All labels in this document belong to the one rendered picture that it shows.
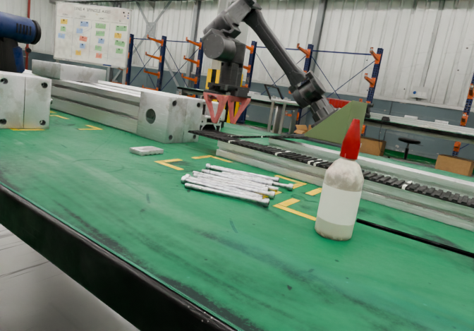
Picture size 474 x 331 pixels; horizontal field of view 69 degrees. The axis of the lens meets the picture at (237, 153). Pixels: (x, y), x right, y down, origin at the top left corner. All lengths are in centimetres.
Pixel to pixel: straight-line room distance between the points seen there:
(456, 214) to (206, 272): 36
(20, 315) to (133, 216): 89
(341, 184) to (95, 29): 662
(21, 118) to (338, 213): 58
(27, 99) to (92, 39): 615
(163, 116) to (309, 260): 49
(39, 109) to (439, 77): 800
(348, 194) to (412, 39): 822
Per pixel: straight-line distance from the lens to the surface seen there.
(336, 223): 35
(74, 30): 713
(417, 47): 852
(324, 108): 129
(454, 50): 840
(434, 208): 53
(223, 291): 24
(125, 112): 81
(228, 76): 88
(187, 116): 75
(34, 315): 120
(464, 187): 71
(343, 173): 34
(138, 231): 31
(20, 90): 74
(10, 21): 97
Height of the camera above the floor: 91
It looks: 10 degrees down
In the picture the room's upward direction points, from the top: 9 degrees clockwise
